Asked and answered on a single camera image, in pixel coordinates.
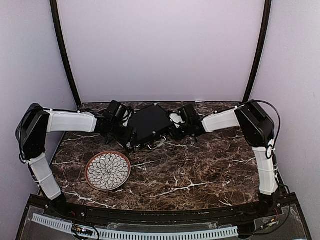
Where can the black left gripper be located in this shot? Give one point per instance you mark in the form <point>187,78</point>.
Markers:
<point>130,136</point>

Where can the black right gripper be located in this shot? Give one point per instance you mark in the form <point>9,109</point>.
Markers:
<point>174,133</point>

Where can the black poker case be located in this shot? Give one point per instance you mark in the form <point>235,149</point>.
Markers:
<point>152,123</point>

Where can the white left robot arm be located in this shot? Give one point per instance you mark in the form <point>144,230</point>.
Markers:
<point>38,121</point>

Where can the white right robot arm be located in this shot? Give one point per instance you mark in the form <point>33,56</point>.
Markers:
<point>257,127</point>

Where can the floral patterned plate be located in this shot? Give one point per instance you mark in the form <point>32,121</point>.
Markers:
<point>107,171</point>

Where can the black front table rail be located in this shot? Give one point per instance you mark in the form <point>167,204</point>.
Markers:
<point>224,215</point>

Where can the white slotted cable duct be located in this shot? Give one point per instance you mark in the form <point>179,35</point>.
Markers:
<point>122,231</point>

